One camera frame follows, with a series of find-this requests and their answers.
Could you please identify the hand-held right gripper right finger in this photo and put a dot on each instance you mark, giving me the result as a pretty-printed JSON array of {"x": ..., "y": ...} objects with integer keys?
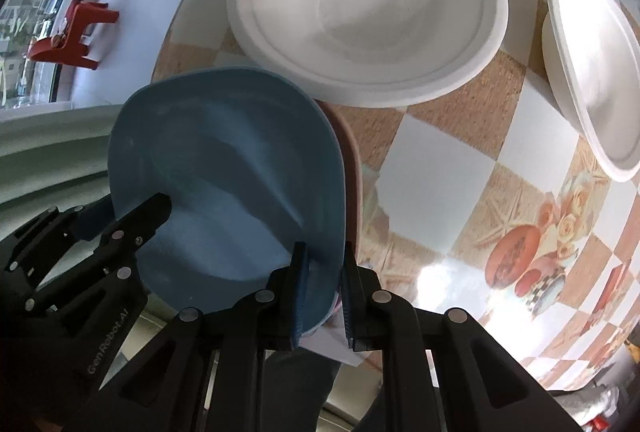
[{"x": 348, "y": 307}]

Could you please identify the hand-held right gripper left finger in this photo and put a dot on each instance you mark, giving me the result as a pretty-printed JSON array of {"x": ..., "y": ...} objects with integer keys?
[{"x": 300, "y": 297}]

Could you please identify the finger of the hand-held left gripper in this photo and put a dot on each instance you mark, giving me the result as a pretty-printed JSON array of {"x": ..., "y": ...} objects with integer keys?
[
  {"x": 60, "y": 227},
  {"x": 145, "y": 222}
]

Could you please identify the blue plastic bowl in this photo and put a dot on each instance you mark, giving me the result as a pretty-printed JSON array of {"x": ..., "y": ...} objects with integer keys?
[{"x": 235, "y": 172}]

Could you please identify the white paper sheet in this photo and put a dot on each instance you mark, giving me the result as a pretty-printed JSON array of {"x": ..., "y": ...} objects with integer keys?
[{"x": 330, "y": 348}]

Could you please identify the pale green curved furniture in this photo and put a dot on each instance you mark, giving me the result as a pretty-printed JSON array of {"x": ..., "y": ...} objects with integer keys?
[{"x": 50, "y": 152}]

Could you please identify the person's dark trousers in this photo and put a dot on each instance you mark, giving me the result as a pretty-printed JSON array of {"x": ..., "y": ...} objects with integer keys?
[{"x": 310, "y": 394}]

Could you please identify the checkered floral tablecloth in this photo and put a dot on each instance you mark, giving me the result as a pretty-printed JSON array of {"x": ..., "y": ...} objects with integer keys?
[{"x": 450, "y": 172}]

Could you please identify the red clamp on ledge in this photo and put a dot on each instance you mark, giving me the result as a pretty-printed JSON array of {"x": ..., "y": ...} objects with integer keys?
[{"x": 75, "y": 24}]

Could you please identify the large white paper bowl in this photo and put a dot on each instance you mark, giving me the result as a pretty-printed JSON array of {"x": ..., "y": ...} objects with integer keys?
[{"x": 370, "y": 7}]

